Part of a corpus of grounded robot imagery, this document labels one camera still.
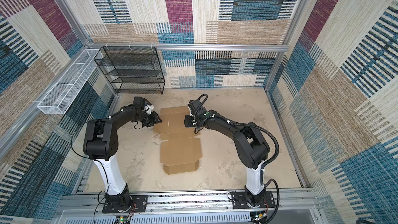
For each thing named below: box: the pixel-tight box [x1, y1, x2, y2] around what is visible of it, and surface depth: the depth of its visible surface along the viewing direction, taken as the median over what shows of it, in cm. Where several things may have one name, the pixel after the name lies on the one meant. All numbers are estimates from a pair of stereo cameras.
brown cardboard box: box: [153, 106, 203, 175], surface depth 93 cm
